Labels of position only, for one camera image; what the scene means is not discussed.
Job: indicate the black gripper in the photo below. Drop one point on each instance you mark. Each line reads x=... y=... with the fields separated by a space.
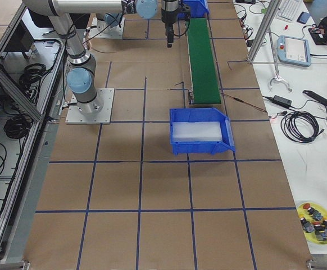
x=168 y=13

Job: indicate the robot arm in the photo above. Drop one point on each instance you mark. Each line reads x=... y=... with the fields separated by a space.
x=174 y=7
x=81 y=78

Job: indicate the yellow plate of buttons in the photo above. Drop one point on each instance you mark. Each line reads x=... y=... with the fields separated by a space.
x=313 y=219

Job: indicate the left blue bin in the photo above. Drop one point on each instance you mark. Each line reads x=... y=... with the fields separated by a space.
x=198 y=8

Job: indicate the blue bin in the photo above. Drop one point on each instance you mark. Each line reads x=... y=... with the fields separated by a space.
x=196 y=115
x=198 y=8

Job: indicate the green conveyor belt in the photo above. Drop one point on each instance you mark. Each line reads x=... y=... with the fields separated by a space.
x=202 y=65

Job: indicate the white foam pad right bin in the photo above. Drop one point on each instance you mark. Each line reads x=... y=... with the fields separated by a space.
x=196 y=131

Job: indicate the right blue bin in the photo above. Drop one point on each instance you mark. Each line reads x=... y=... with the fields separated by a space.
x=196 y=115

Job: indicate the reacher grabber tool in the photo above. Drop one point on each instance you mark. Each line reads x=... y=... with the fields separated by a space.
x=277 y=56

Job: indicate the teach pendant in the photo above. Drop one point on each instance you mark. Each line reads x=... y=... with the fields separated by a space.
x=295 y=51

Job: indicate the black power adapter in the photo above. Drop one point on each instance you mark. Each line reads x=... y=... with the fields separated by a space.
x=278 y=100

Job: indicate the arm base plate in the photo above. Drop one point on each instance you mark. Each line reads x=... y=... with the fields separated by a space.
x=98 y=111
x=115 y=32

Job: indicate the aluminium frame post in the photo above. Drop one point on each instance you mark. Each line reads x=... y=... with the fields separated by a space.
x=263 y=29

